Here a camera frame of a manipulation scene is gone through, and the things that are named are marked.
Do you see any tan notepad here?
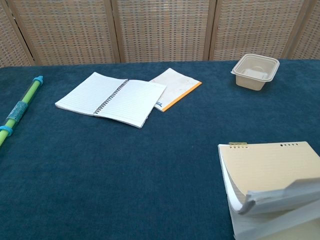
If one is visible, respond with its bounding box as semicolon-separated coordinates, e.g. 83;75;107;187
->
217;141;320;240

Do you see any white spiral notebook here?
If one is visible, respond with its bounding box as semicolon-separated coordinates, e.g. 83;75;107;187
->
54;71;168;129

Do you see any orange-edged notepad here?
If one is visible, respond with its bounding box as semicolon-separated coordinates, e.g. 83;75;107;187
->
149;67;203;113

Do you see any blue felt table cover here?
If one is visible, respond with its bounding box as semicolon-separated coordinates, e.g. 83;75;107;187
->
0;58;320;240

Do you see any woven bamboo folding screen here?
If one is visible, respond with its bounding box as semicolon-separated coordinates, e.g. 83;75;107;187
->
0;0;320;68

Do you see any beige food container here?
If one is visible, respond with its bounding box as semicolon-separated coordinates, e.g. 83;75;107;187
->
230;53;280;92

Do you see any green blue toy pump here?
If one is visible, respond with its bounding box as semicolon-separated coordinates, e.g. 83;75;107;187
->
0;75;44;148

